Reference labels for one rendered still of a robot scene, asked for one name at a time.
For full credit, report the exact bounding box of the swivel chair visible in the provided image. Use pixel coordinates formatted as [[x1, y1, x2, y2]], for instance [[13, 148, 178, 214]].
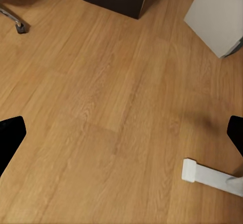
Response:
[[0, 7, 26, 33]]

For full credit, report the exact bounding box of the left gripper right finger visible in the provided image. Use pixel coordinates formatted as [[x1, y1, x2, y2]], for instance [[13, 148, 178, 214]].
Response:
[[227, 116, 243, 156]]

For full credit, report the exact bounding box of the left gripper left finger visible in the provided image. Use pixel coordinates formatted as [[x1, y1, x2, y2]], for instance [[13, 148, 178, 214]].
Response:
[[0, 116, 26, 176]]

